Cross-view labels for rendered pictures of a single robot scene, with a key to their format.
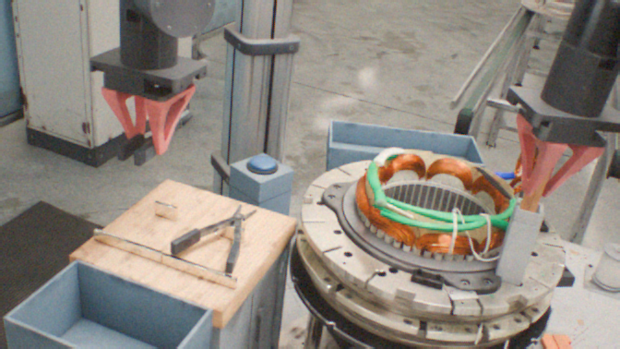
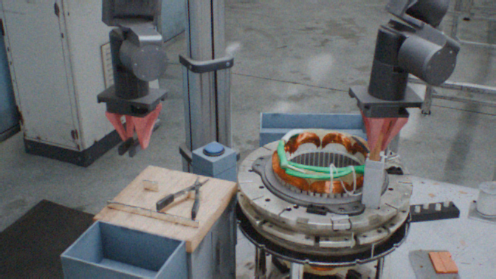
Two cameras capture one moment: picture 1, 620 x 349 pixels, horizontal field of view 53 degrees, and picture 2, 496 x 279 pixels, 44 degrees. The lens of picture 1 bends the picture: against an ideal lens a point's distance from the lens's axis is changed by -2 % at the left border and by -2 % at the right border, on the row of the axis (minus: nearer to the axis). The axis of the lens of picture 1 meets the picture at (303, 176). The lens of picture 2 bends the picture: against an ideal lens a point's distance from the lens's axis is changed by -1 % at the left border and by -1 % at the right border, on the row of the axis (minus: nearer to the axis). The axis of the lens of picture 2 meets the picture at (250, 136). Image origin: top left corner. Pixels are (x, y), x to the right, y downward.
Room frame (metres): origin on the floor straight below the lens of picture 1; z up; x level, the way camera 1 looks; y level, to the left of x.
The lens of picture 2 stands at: (-0.32, -0.07, 1.67)
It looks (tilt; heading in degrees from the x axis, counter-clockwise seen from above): 27 degrees down; 3
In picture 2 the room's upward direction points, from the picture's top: straight up
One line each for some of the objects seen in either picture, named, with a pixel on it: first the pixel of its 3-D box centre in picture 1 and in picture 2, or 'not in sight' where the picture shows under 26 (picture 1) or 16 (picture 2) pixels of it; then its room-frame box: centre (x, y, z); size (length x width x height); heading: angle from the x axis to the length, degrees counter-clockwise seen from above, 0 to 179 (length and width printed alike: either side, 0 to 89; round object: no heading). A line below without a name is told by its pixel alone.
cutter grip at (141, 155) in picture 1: (147, 151); (136, 147); (0.58, 0.16, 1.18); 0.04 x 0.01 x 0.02; 162
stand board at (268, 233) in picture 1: (190, 244); (168, 204); (0.61, 0.12, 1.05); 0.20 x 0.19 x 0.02; 162
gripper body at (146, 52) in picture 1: (149, 42); (131, 82); (0.61, 0.17, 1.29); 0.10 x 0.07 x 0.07; 73
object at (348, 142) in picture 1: (389, 214); (311, 176); (0.95, -0.16, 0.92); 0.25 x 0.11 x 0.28; 91
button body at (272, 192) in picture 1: (256, 234); (215, 199); (0.86, 0.06, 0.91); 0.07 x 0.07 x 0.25; 49
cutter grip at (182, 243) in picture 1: (185, 241); (164, 201); (0.57, 0.12, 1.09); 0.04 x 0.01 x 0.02; 147
